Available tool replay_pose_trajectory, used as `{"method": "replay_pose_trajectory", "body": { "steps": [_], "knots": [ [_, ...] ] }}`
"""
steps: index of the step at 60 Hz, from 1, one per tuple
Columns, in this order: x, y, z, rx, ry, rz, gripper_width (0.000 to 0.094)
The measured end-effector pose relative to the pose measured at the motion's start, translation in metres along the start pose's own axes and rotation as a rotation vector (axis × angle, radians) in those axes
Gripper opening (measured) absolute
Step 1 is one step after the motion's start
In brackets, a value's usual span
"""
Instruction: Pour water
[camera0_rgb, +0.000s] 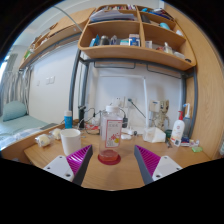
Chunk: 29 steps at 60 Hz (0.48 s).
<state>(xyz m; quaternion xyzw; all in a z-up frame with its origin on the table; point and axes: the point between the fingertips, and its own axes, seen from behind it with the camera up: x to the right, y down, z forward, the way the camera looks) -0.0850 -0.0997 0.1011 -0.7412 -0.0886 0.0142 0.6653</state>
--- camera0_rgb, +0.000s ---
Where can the clear drink bottle white cap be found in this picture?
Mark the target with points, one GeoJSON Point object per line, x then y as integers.
{"type": "Point", "coordinates": [111, 133]}

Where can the blue and white tube bottle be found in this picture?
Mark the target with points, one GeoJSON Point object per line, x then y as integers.
{"type": "Point", "coordinates": [68, 120]}

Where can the white paper cup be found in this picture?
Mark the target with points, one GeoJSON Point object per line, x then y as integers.
{"type": "Point", "coordinates": [70, 142]}

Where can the small white oval case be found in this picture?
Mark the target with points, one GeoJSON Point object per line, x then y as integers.
{"type": "Point", "coordinates": [126, 136]}

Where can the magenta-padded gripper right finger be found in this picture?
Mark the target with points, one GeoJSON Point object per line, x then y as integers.
{"type": "Point", "coordinates": [165, 166]}

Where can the black plug charger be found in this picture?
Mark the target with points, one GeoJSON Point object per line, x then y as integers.
{"type": "Point", "coordinates": [125, 122]}

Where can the white pump bottle red cap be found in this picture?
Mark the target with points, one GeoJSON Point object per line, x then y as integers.
{"type": "Point", "coordinates": [177, 131]}

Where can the wooden shelf unit with items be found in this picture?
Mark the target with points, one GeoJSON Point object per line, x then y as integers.
{"type": "Point", "coordinates": [133, 51]}

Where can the flat round red coaster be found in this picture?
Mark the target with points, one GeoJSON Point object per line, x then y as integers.
{"type": "Point", "coordinates": [115, 162]}

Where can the white power strip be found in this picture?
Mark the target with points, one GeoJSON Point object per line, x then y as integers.
{"type": "Point", "coordinates": [129, 131]}

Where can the white wall switch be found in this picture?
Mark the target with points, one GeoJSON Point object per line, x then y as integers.
{"type": "Point", "coordinates": [50, 80]}

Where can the wrapped yellow pastry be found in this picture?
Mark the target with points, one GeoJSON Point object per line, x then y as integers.
{"type": "Point", "coordinates": [56, 133]}
{"type": "Point", "coordinates": [44, 140]}

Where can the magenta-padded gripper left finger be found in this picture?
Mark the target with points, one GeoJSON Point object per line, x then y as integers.
{"type": "Point", "coordinates": [60, 166]}

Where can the long wooden shelf board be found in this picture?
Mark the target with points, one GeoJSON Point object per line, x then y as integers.
{"type": "Point", "coordinates": [60, 33]}

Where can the wooden tree figurine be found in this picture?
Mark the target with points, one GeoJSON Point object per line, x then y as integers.
{"type": "Point", "coordinates": [162, 115]}

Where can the black electric shaver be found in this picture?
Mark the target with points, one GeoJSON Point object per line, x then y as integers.
{"type": "Point", "coordinates": [81, 118]}

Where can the teal pillow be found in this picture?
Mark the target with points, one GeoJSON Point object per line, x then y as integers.
{"type": "Point", "coordinates": [14, 111]}

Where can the small green packet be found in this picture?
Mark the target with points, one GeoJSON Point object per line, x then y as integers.
{"type": "Point", "coordinates": [197, 149]}

